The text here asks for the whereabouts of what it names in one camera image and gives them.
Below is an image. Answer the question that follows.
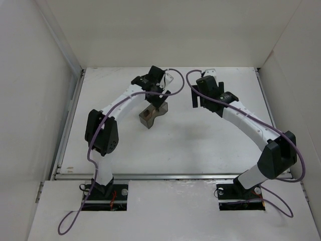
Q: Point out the natural long wood block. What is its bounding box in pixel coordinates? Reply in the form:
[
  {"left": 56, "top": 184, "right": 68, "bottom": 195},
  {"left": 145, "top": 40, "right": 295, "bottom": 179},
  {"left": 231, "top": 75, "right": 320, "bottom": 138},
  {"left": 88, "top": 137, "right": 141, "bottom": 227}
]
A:
[{"left": 144, "top": 108, "right": 154, "bottom": 119}]

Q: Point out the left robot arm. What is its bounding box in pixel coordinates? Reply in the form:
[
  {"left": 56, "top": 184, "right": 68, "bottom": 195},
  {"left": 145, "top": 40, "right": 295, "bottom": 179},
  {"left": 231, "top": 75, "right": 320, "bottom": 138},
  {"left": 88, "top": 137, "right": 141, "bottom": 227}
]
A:
[{"left": 85, "top": 66, "right": 174, "bottom": 197}]

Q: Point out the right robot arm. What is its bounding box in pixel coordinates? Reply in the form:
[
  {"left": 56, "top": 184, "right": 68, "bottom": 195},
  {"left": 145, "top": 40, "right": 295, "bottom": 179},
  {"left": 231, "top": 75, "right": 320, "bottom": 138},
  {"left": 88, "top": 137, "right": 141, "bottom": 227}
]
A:
[{"left": 192, "top": 72, "right": 297, "bottom": 196}]

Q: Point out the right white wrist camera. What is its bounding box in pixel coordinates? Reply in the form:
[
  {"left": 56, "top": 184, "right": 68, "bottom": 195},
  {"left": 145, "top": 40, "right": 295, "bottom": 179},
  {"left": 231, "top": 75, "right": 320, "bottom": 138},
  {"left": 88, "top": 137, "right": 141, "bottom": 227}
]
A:
[{"left": 201, "top": 68, "right": 217, "bottom": 78}]

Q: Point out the aluminium front rail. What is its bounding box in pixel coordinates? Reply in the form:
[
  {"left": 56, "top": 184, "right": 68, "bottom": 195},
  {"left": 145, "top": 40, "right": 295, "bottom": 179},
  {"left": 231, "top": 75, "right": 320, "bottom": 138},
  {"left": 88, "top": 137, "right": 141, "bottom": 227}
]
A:
[{"left": 53, "top": 174, "right": 238, "bottom": 180}]

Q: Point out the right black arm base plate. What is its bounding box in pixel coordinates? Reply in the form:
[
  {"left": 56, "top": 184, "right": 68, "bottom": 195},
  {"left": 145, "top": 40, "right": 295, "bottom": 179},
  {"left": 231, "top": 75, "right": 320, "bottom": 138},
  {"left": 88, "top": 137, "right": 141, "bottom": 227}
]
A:
[{"left": 216, "top": 183, "right": 265, "bottom": 211}]

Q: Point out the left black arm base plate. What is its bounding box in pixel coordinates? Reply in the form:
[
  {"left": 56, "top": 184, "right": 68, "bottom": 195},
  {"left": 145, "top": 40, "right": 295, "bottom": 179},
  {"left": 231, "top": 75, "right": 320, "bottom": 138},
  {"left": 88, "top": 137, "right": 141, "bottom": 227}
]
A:
[{"left": 81, "top": 184, "right": 128, "bottom": 211}]

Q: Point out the aluminium left rail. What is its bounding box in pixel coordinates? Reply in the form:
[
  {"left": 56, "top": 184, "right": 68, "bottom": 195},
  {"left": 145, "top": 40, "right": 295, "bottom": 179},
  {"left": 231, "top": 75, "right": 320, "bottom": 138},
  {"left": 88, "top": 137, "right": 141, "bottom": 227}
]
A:
[{"left": 46, "top": 69, "right": 86, "bottom": 181}]

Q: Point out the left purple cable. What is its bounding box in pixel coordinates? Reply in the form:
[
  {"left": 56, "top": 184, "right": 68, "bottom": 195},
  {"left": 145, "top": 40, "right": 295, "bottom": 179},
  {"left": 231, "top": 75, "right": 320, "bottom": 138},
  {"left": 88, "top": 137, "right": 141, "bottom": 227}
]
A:
[{"left": 57, "top": 68, "right": 186, "bottom": 236}]

